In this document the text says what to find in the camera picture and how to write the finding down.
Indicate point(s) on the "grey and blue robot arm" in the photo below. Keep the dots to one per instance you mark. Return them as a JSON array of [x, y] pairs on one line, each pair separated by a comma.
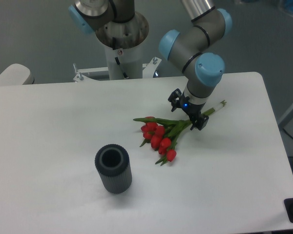
[[187, 52]]

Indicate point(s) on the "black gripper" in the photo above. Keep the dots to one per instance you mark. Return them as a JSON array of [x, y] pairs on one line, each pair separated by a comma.
[[194, 111]]

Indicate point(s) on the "white metal base bracket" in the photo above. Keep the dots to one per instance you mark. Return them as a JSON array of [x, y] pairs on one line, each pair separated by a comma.
[[101, 73]]

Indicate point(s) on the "dark grey ribbed vase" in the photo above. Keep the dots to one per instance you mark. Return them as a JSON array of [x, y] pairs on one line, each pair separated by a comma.
[[113, 165]]

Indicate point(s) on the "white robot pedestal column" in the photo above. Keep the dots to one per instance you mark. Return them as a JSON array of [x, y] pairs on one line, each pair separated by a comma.
[[123, 47]]

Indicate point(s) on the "red tulip bouquet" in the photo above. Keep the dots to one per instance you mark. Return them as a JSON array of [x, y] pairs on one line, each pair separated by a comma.
[[162, 135]]

